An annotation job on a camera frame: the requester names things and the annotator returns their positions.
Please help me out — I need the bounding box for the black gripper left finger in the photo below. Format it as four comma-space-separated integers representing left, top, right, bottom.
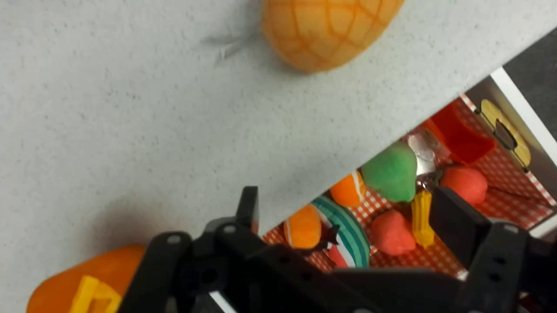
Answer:
119, 184, 267, 313

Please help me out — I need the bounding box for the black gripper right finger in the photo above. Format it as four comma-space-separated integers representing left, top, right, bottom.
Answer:
432, 186, 533, 313

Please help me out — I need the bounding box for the wooden drawer with metal handle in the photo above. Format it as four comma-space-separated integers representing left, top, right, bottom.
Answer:
263, 66, 557, 280

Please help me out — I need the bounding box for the orange pineapple plush toy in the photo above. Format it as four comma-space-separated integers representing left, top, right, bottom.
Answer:
260, 0, 406, 75

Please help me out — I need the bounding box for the yellow fries toy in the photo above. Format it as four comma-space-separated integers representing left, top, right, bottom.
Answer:
410, 189, 438, 250

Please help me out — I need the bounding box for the red tomato toy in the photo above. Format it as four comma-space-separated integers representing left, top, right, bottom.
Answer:
441, 165, 491, 207

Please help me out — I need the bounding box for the red strawberry toy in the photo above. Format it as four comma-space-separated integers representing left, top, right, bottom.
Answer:
370, 208, 418, 257

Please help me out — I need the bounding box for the small yellow toy piece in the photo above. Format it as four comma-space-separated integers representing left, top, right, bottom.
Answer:
68, 274, 124, 313

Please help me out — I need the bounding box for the silver toy piece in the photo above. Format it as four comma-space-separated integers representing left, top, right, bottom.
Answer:
406, 128, 443, 177

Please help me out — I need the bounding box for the green toy fruit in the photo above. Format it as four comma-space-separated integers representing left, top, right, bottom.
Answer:
361, 141, 420, 203

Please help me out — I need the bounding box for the red toy cup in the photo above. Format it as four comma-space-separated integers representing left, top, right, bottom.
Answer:
432, 102, 497, 167

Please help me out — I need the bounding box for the green striped watermelon toy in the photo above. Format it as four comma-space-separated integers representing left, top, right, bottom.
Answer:
312, 195, 371, 269

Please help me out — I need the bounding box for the orange toy fruit piece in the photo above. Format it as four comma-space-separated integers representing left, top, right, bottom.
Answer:
284, 203, 324, 252
330, 170, 370, 208

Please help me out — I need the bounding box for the red checkered basket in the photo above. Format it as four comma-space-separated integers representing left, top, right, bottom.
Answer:
263, 94, 557, 280

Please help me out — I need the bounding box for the orange plastic cup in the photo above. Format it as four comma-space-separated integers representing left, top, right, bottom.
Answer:
25, 241, 147, 313

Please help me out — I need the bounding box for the yellow handle toy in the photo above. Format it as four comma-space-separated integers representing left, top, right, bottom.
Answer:
478, 97, 533, 170

